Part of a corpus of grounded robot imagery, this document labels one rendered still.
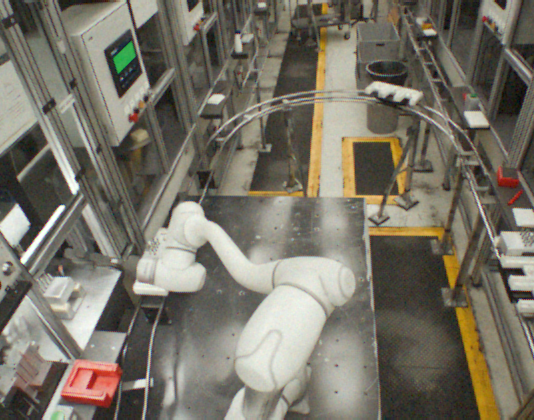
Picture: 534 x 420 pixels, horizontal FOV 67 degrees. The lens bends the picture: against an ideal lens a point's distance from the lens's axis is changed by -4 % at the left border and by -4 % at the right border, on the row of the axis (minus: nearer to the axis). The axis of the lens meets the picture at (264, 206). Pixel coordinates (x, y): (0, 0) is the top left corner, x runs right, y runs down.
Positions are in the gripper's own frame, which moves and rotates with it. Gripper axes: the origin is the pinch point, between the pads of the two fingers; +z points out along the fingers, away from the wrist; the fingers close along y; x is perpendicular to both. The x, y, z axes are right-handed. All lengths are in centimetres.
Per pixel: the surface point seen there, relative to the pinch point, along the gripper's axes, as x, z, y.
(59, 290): 9.8, 12.6, -28.2
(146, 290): 2.9, -17.6, -40.5
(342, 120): -217, -141, -232
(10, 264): 8.1, 10.4, 19.9
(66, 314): 17.9, 8.9, -32.1
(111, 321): 17, 1, -77
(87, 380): 37.5, -9.4, -13.9
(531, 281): -20, -163, -4
